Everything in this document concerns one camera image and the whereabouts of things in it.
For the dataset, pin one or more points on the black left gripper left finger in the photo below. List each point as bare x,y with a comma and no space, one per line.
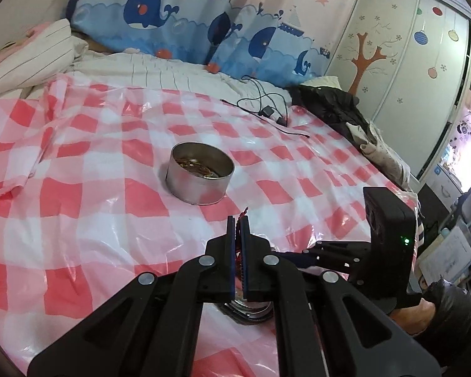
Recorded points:
149,327

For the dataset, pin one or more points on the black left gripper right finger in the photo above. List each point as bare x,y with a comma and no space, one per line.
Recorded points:
324,326

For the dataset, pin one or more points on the jewelry pile beneath gripper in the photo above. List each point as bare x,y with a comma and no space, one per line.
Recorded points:
245,312

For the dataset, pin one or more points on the jewelry pile in tin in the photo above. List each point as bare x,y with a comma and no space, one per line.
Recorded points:
197,168

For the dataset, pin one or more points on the right hand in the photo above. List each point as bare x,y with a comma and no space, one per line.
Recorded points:
416,319

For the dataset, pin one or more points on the cream spotted cloth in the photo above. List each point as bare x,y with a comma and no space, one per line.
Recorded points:
372,145

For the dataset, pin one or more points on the red white checkered plastic sheet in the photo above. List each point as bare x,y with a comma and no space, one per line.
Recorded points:
84,208

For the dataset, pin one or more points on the round silver metal tin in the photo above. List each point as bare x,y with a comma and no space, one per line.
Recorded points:
196,190

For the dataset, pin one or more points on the black jacket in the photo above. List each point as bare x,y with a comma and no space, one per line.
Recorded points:
334,107

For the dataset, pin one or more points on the white sliding wardrobe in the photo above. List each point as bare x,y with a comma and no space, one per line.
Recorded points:
407,62

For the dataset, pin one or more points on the blue whale print curtain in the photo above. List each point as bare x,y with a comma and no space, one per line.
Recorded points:
282,42

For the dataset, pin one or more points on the striped white bedding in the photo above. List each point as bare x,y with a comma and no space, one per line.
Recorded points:
50,49

